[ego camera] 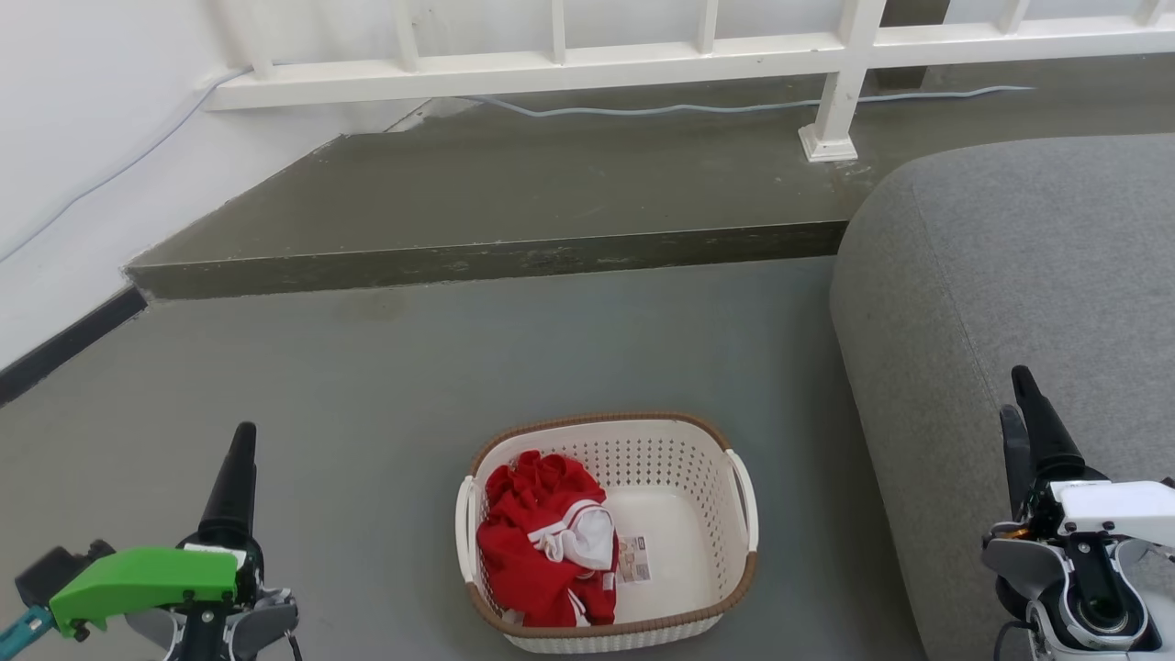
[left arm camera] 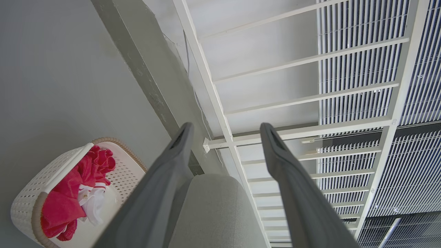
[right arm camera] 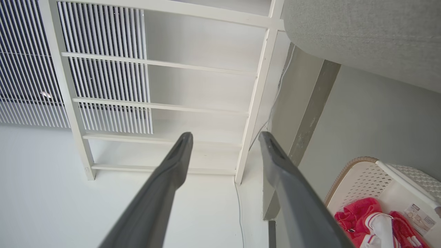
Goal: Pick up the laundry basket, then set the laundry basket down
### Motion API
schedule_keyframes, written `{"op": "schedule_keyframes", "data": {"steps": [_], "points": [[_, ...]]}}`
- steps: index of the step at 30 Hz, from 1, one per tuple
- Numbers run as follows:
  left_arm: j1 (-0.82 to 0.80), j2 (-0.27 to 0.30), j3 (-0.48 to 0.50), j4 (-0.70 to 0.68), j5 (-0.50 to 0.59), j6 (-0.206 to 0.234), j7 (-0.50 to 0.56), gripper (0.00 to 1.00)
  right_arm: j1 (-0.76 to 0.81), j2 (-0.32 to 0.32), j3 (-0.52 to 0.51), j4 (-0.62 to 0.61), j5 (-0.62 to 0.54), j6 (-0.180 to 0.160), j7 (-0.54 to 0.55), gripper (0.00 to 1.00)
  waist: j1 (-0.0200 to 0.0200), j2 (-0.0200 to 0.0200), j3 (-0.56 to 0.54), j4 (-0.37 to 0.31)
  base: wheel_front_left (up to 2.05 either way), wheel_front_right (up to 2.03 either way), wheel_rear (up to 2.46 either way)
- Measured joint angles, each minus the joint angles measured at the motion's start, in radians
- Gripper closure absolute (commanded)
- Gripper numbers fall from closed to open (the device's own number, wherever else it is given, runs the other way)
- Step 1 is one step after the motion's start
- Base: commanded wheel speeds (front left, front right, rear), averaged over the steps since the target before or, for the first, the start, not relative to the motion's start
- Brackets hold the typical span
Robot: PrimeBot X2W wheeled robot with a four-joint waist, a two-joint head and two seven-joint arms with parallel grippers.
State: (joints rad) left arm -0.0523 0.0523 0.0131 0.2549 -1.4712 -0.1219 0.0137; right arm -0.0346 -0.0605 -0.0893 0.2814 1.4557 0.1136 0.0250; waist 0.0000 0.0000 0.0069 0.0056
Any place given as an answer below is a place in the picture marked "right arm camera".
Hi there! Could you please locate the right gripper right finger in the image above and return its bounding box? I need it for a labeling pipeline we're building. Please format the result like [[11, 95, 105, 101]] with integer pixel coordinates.
[[258, 131, 355, 248]]

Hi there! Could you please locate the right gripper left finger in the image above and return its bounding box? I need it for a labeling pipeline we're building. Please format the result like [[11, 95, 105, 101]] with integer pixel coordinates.
[[98, 132, 194, 248]]

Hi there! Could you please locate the white perforated laundry basket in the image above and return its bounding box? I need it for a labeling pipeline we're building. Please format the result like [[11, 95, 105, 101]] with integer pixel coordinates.
[[324, 157, 441, 248]]

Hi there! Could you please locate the red and white garment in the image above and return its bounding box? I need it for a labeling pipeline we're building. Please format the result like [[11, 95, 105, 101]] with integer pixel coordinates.
[[334, 197, 430, 248]]

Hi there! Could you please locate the paper label sticker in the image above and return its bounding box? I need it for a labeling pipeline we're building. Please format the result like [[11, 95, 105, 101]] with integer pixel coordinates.
[[404, 203, 437, 232]]

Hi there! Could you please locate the white louvred vent grille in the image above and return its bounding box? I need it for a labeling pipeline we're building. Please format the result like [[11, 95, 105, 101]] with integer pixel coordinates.
[[0, 0, 154, 135]]

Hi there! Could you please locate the grey fabric sofa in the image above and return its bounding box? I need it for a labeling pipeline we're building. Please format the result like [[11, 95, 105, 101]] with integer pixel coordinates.
[[281, 0, 441, 94]]

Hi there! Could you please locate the thin white cable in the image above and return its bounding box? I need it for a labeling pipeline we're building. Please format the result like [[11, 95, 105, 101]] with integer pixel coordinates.
[[235, 45, 296, 248]]

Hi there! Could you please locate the white wooden railing frame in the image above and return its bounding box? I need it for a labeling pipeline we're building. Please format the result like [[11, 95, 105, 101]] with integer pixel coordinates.
[[38, 0, 286, 185]]

